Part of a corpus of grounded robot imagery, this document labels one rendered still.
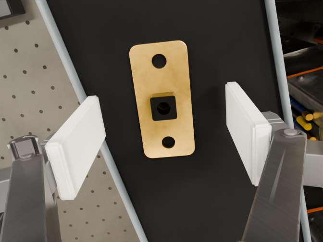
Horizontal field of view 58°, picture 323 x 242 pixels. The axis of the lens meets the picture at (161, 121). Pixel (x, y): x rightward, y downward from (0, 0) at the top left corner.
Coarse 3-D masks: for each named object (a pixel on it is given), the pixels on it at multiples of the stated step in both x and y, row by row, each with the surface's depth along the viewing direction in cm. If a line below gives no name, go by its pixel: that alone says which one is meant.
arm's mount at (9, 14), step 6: (0, 0) 56; (6, 0) 56; (12, 0) 58; (18, 0) 60; (0, 6) 56; (6, 6) 56; (12, 6) 58; (18, 6) 60; (0, 12) 57; (6, 12) 57; (12, 12) 57; (18, 12) 59; (24, 12) 62; (0, 18) 59
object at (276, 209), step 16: (272, 144) 11; (288, 144) 11; (304, 144) 11; (272, 160) 10; (288, 160) 10; (304, 160) 10; (272, 176) 9; (288, 176) 9; (256, 192) 8; (272, 192) 8; (288, 192) 8; (256, 208) 8; (272, 208) 8; (288, 208) 8; (256, 224) 7; (272, 224) 7; (288, 224) 7; (256, 240) 7; (272, 240) 7; (288, 240) 7
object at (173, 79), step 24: (144, 48) 19; (168, 48) 19; (144, 72) 20; (168, 72) 19; (144, 96) 20; (168, 96) 19; (144, 120) 21; (168, 120) 21; (192, 120) 21; (144, 144) 22; (192, 144) 21
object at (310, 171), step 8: (264, 112) 15; (272, 112) 15; (272, 120) 14; (280, 120) 14; (272, 128) 13; (280, 128) 13; (288, 128) 13; (272, 136) 12; (312, 144) 12; (320, 144) 11; (312, 152) 11; (320, 152) 11; (312, 160) 11; (320, 160) 11; (312, 168) 11; (320, 168) 11; (304, 176) 11; (312, 176) 11; (320, 176) 11; (304, 184) 11; (312, 184) 11; (320, 184) 11
